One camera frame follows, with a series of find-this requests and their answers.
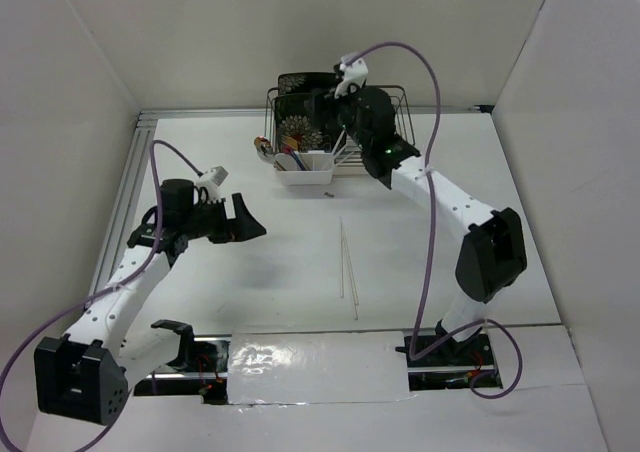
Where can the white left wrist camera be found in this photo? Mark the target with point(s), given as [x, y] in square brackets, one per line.
[210, 183]

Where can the black floral plate rear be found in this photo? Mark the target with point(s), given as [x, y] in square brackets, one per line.
[305, 82]

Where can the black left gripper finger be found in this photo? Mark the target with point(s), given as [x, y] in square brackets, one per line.
[228, 237]
[243, 225]

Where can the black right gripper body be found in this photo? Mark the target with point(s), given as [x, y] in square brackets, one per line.
[347, 112]

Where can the black floral plate front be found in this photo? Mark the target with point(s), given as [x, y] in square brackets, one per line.
[291, 118]

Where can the wire dish rack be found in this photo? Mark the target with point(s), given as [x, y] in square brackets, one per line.
[404, 125]

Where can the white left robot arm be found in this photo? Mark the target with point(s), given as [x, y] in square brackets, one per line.
[87, 373]

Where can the black floral plate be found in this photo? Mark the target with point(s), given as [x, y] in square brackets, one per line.
[305, 82]
[291, 118]

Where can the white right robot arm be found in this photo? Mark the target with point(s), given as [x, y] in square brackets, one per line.
[492, 252]

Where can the iridescent blue fork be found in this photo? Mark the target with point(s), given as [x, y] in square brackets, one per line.
[292, 153]

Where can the white plastic utensil caddy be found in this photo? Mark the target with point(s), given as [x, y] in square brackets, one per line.
[288, 173]

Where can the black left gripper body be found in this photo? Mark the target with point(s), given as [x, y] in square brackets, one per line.
[210, 217]

